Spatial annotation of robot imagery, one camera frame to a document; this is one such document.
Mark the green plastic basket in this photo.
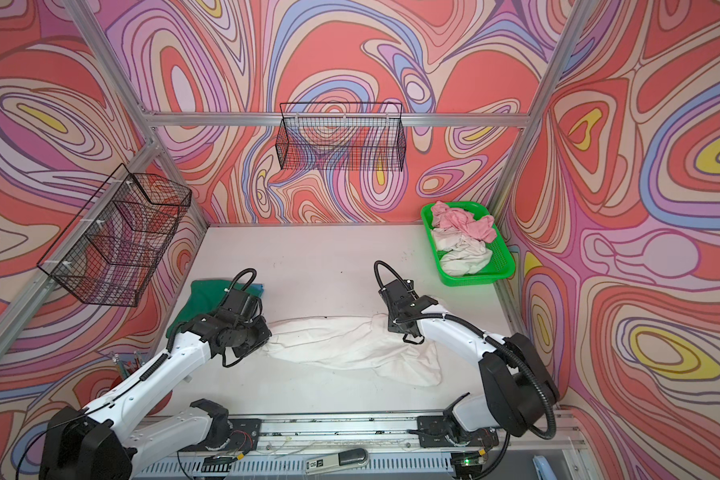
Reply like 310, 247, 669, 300
421, 201, 516, 287

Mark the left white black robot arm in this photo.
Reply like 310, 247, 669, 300
39, 268, 271, 479

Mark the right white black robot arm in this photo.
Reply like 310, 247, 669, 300
373, 260, 560, 444

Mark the folded green t shirt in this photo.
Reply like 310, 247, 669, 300
165, 279, 239, 339

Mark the white patterned t shirt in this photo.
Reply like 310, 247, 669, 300
432, 229, 493, 277

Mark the pink t shirt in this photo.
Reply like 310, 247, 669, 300
430, 202, 497, 243

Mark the red pen cup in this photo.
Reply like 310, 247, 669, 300
111, 352, 173, 416

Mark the grey black handheld device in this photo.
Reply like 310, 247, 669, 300
305, 448, 370, 476

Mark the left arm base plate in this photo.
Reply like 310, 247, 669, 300
181, 417, 263, 453

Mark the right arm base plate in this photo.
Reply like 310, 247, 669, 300
408, 415, 499, 450

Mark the left black wire basket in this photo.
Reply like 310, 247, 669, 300
37, 164, 192, 307

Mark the black wire basket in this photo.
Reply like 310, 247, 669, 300
276, 101, 407, 171
37, 164, 192, 307

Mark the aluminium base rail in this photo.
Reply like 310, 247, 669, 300
94, 410, 583, 457

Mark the back black wire basket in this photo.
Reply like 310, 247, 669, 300
276, 101, 407, 171

